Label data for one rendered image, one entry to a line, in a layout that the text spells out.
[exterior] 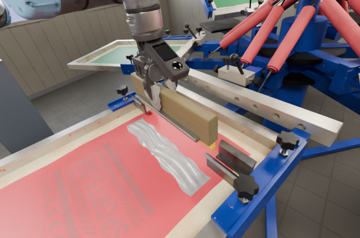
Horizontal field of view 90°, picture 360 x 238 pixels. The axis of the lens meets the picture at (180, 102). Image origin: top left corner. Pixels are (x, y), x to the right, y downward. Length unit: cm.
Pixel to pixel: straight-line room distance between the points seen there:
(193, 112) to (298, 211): 134
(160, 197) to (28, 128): 81
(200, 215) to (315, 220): 125
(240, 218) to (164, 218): 16
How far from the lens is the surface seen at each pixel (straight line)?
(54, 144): 75
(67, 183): 62
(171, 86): 49
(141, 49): 48
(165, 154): 55
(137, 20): 41
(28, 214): 63
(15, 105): 108
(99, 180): 58
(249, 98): 61
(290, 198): 166
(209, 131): 38
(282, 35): 112
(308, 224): 161
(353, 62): 94
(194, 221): 45
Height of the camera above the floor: 138
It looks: 34 degrees down
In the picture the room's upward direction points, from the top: 8 degrees counter-clockwise
